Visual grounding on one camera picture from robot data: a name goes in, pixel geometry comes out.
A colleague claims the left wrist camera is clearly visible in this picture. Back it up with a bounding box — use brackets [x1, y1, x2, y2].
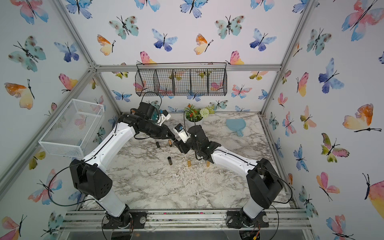
[157, 110, 171, 126]

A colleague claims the white mesh wall basket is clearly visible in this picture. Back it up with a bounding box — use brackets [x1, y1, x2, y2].
[39, 99, 105, 158]

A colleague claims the light blue dustpan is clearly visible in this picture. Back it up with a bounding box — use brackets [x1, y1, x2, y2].
[226, 119, 246, 137]

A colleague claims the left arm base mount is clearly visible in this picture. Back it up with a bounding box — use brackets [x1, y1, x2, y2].
[102, 211, 148, 230]

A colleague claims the black wire wall basket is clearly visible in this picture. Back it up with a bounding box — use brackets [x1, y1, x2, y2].
[134, 62, 228, 97]

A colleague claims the green hand-shaped brush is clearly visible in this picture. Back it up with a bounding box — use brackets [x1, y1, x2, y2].
[151, 108, 161, 123]

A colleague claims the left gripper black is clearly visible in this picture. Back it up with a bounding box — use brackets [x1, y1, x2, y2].
[140, 122, 176, 140]

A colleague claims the potted artificial plant white pot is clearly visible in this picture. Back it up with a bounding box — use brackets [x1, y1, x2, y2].
[184, 104, 215, 127]

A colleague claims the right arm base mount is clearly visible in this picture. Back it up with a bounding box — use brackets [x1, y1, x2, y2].
[226, 210, 269, 229]

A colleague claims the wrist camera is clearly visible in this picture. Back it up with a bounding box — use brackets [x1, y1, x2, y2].
[174, 124, 190, 143]
[157, 110, 171, 126]

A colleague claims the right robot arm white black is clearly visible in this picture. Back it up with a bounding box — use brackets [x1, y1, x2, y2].
[174, 124, 284, 220]

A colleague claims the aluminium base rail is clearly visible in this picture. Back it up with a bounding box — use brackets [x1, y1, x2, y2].
[61, 209, 312, 232]

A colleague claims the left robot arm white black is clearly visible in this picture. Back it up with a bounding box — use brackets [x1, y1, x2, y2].
[70, 102, 176, 218]

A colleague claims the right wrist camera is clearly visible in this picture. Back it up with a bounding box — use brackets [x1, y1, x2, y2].
[174, 124, 190, 143]

